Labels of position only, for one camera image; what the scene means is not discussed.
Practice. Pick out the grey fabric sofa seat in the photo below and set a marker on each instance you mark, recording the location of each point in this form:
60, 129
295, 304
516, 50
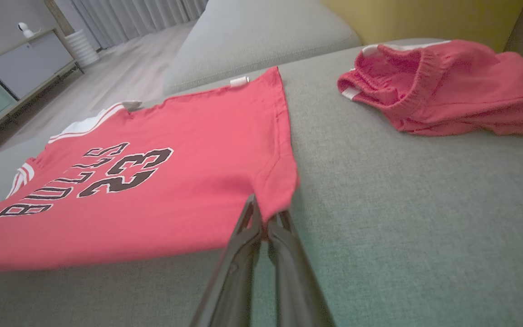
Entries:
425, 227

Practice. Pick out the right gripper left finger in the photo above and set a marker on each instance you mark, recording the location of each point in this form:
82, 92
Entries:
234, 277

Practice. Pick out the white ribbed cylinder appliance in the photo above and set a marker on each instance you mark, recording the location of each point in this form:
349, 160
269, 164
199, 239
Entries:
82, 47

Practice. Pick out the red Bulls 23 jersey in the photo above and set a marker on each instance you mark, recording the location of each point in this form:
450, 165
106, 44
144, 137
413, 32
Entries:
198, 136

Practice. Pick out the red shorts with white trim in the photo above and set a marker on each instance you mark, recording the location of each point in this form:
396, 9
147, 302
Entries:
447, 91

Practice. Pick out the grey sofa cushion with seam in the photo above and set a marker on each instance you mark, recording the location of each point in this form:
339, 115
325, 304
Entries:
252, 36

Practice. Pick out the wooden post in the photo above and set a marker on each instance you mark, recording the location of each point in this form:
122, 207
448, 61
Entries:
59, 16

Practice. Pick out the grey drawer cabinet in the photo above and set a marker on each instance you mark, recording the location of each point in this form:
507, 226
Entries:
30, 63

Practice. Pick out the light grey pleated curtain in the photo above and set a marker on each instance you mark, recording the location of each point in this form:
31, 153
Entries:
130, 18

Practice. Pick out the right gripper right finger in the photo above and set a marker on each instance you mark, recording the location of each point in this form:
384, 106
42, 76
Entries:
295, 281

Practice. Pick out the small white camera figure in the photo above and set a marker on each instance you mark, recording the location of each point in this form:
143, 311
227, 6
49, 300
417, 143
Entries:
25, 29

